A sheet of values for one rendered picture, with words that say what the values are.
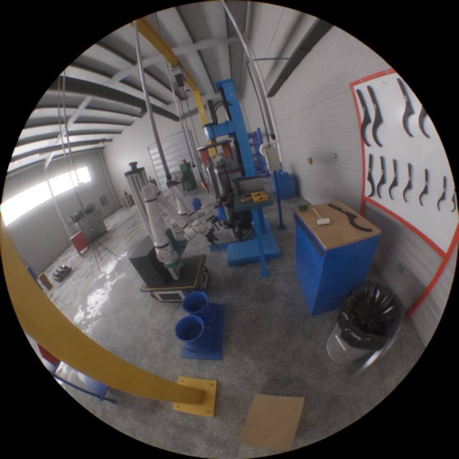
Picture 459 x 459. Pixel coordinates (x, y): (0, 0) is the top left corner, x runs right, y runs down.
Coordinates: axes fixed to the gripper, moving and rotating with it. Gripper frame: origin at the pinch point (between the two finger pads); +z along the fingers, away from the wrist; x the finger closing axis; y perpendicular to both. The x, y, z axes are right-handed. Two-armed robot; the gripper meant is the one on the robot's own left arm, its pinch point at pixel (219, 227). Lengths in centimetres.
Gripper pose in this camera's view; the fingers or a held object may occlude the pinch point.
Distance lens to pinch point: 195.3
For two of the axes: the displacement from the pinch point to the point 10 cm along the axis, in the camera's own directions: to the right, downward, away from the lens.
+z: 5.8, 7.9, 2.1
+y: 7.9, -4.7, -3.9
